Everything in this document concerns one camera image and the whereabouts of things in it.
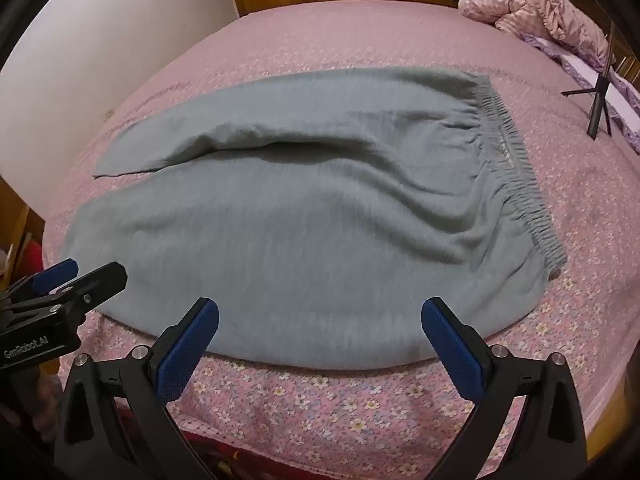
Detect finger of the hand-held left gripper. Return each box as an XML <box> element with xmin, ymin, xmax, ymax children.
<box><xmin>0</xmin><ymin>261</ymin><xmax>128</xmax><ymax>322</ymax></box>
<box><xmin>0</xmin><ymin>258</ymin><xmax>80</xmax><ymax>306</ymax></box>

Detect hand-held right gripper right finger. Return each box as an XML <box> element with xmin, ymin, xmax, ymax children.
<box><xmin>421</xmin><ymin>297</ymin><xmax>588</xmax><ymax>480</ymax></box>

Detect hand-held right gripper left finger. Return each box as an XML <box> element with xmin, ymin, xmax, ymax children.
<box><xmin>52</xmin><ymin>297</ymin><xmax>221</xmax><ymax>480</ymax></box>

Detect grey pants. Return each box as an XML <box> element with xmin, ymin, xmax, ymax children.
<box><xmin>59</xmin><ymin>66</ymin><xmax>568</xmax><ymax>372</ymax></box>

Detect red object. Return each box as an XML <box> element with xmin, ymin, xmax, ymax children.
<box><xmin>22</xmin><ymin>240</ymin><xmax>47</xmax><ymax>272</ymax></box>

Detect wooden nightstand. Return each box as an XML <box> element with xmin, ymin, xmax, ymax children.
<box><xmin>0</xmin><ymin>175</ymin><xmax>48</xmax><ymax>281</ymax></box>

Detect black tripod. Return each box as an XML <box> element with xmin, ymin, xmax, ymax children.
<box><xmin>561</xmin><ymin>22</ymin><xmax>621</xmax><ymax>140</ymax></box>

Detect purple pillow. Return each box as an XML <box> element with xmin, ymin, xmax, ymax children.
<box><xmin>520</xmin><ymin>32</ymin><xmax>640</xmax><ymax>153</ymax></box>

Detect pink floral bed sheet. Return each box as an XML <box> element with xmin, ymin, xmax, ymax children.
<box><xmin>42</xmin><ymin>0</ymin><xmax>640</xmax><ymax>480</ymax></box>

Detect wooden headboard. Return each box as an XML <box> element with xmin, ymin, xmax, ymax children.
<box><xmin>557</xmin><ymin>0</ymin><xmax>640</xmax><ymax>86</ymax></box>

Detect pink quilt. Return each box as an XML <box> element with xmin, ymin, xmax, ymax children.
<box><xmin>457</xmin><ymin>0</ymin><xmax>613</xmax><ymax>73</ymax></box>

